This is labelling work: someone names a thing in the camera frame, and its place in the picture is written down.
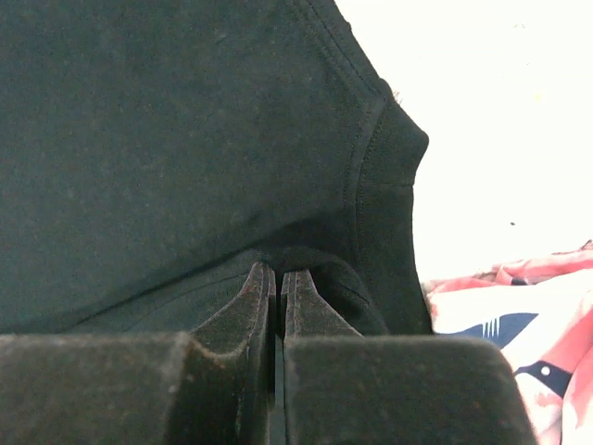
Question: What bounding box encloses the black garment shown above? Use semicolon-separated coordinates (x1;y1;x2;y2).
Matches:
1;1;432;335

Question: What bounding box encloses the pink patterned garment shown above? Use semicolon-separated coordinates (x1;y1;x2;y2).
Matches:
422;242;592;444

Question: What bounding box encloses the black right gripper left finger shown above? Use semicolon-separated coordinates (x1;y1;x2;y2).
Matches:
1;263;276;444

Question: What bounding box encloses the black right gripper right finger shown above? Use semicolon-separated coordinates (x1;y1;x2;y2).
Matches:
282;271;536;445

